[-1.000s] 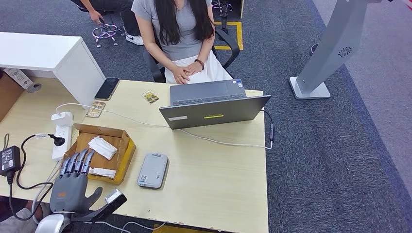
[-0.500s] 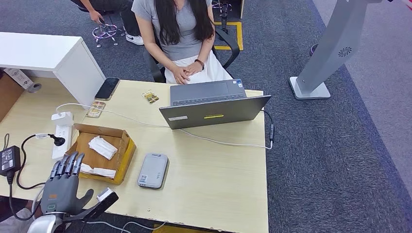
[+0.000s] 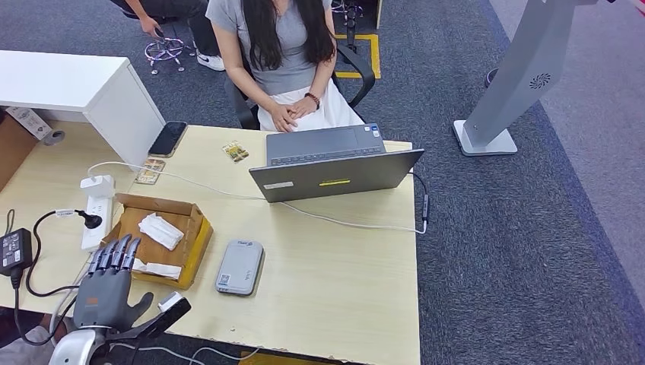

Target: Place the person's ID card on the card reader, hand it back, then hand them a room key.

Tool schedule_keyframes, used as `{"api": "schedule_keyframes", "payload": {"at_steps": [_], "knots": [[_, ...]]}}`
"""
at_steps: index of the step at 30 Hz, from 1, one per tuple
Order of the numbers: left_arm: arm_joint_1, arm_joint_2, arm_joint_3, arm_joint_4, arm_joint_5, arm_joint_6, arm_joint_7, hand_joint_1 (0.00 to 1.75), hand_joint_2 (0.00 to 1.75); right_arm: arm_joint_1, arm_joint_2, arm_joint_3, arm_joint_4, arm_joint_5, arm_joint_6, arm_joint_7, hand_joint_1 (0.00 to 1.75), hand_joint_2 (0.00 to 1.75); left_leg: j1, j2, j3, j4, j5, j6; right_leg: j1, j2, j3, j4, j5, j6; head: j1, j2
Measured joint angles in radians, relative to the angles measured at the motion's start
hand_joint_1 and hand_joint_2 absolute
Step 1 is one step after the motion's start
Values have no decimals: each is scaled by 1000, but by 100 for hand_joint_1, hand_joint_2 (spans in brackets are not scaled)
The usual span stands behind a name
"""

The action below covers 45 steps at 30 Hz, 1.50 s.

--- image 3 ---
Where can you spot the person's left hand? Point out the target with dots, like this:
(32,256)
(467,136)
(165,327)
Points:
(306,107)

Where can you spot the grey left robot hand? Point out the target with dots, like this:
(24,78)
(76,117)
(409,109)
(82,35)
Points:
(103,302)

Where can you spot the person's right hand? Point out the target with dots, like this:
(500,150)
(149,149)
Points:
(283,119)

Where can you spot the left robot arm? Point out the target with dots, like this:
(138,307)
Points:
(75,350)

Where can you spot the person's right forearm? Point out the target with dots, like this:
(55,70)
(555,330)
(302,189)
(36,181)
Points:
(247,83)

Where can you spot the person's left forearm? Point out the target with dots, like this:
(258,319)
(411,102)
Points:
(325,70)

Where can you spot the person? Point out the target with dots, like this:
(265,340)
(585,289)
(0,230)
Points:
(201,25)
(25,350)
(292,55)

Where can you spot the white power strip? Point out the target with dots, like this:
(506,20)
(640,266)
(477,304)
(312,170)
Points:
(95,242)

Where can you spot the grey laptop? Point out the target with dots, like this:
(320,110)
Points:
(332,176)

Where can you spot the brown cardboard box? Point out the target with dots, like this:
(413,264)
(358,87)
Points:
(161,252)

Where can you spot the black power plug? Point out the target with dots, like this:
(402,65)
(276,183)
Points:
(92,220)

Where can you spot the yellow floor tape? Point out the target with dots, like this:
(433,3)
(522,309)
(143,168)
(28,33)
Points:
(374,56)

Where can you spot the white sneaker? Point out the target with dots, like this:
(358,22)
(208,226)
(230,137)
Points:
(210,61)

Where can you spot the black power adapter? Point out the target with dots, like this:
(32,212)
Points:
(15,252)

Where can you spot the white charger plug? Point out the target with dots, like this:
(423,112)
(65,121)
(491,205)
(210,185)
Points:
(97,186)

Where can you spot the black smartphone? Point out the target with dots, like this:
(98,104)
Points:
(168,138)

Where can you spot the chrome stool base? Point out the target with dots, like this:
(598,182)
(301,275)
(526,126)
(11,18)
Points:
(163,49)

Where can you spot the dark round object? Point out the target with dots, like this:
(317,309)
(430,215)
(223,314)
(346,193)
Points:
(490,77)

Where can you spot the white paper label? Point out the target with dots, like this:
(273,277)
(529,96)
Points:
(27,122)

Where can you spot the grey kiosk stand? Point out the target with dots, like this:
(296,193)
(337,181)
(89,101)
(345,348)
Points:
(524,65)

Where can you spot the white desk counter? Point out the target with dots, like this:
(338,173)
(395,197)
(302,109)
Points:
(60,80)

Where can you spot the black camera bracket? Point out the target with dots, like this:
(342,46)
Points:
(156,322)

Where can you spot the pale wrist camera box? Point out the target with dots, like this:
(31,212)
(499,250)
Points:
(170,301)

